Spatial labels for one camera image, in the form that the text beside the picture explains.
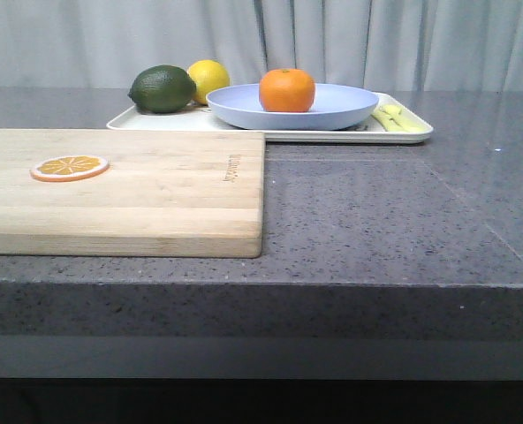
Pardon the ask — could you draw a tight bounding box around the dark green lime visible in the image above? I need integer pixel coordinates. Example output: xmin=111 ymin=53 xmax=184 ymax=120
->
xmin=128 ymin=64 xmax=196 ymax=114

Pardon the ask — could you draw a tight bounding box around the grey curtain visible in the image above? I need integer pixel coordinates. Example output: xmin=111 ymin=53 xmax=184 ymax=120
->
xmin=0 ymin=1 xmax=523 ymax=92

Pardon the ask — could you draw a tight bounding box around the light blue plate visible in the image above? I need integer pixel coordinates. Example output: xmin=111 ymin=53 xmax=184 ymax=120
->
xmin=207 ymin=83 xmax=379 ymax=131

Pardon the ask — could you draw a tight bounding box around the yellow object on tray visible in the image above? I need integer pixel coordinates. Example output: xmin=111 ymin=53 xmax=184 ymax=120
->
xmin=372 ymin=104 xmax=424 ymax=133

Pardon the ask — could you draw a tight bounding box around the orange slice toy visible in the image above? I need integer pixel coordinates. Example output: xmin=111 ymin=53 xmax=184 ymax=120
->
xmin=29 ymin=155 xmax=110 ymax=182

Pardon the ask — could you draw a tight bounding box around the wooden cutting board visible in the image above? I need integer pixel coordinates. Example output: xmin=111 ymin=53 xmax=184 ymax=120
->
xmin=0 ymin=129 xmax=265 ymax=258

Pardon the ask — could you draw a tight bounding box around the yellow lemon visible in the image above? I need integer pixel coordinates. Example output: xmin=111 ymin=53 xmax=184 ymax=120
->
xmin=187 ymin=59 xmax=231 ymax=105

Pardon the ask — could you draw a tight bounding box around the white rectangular tray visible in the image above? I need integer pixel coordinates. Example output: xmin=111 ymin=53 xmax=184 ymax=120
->
xmin=106 ymin=93 xmax=434 ymax=145

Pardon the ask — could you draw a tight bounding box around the whole orange fruit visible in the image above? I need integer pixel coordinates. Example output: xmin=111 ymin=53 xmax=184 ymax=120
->
xmin=259 ymin=68 xmax=316 ymax=113

